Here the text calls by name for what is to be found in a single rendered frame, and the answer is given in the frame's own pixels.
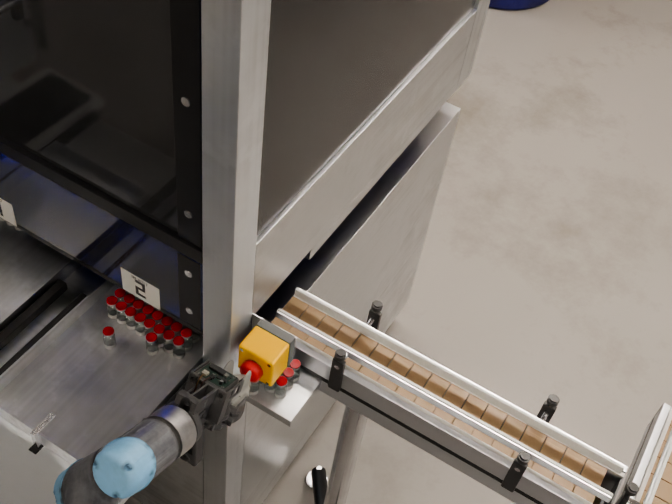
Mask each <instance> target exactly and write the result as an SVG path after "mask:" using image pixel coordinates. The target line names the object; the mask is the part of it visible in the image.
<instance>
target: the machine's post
mask: <svg viewBox="0 0 672 504"><path fill-rule="evenodd" d="M270 14H271V0H201V56H202V231H203V362H205V361H206V360H208V359H209V360H210V361H209V362H212V363H214V364H216V365H217V366H219V367H221V368H222V369H224V367H225V365H226V364H227V362H229V361H230V360H233V361H234V369H233V375H235V374H241V373H240V369H239V368H238V358H239V345H240V343H241V342H242V341H243V340H244V339H245V337H246V336H247V335H248V334H249V333H250V332H251V319H252V303H253V287H254V271H255V255H256V238H257V222H258V206H259V190H260V174H261V158H262V142H263V126H264V110H265V94H266V78H267V62H268V46H269V30H270ZM245 415H246V404H245V409H244V412H243V415H242V417H241V418H240V419H239V420H238V421H236V422H234V423H232V424H231V426H228V425H225V426H224V427H222V428H221V430H213V431H210V430H208V429H207V428H205V429H204V504H240V496H241V479H242V463H243V447H244V431H245Z"/></svg>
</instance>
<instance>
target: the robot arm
mask: <svg viewBox="0 0 672 504"><path fill-rule="evenodd" d="M209 361H210V360H209V359H208V360H206V361H205V362H203V363H202V364H200V365H199V366H198V367H196V368H195V369H193V370H192V371H190V374H189V377H188V380H187V384H186V387H185V390H183V389H182V390H180V391H179V392H178V393H177V395H176V398H175V401H172V402H170V403H168V404H167V405H165V406H163V407H161V408H160V409H158V410H157V411H155V412H154V413H153V414H151V415H150V416H149V417H147V418H143V419H142V421H141V422H140V423H138V424H137V425H135V426H134V427H133V428H131V429H130V430H129V431H127V432H126V433H124V434H123V435H121V436H120V437H118V438H116V439H115V440H113V441H111V442H109V443H108V444H106V445H104V446H103V447H101V448H100V449H98V450H96V451H95V452H93V453H91V454H90V455H88V456H86V457H84V458H81V459H79V460H77V461H75V462H74V463H72V464H71V465H70V466H69V467H68V468H67V469H66V470H64V471H63V472H62V473H61V474H60V475H59V476H58V477H57V479H56V481H55V484H54V490H53V493H54V495H55V499H56V501H55V502H56V504H118V503H119V498H121V499H125V498H128V497H131V496H132V495H134V494H135V493H137V492H139V491H141V490H143V489H144V488H145V487H146V486H147V485H148V484H149V483H150V482H151V481H152V480H153V479H154V478H155V477H156V476H158V475H159V474H160V473H161V472H162V471H164V470H165V469H166V468H167V467H168V466H170V465H171V464H172V463H173V462H174V461H176V460H177V459H179V458H180V459H182V460H183V461H186V462H188V463H189V464H191V465H192V466H197V464H198V463H199V462H200V461H201V459H202V458H203V451H204V429H205V428H207V429H208V430H210V431H213V430H221V428H222V427H224V426H225V425H228V426H231V424H232V423H234V422H236V421H238V420H239V419H240V418H241V417H242V415H243V412H244V409H245V404H246V401H247V398H248V394H249V390H250V386H251V382H250V378H251V371H248V372H247V374H246V375H245V374H235V375H233V369H234V361H233V360H230V361H229V362H227V364H226V365H225V367H224V369H222V368H221V367H219V366H217V365H216V364H214V363H212V362H209ZM202 366H203V367H202ZM201 367H202V368H201ZM198 369H199V370H198ZM197 370H198V371H197Z"/></svg>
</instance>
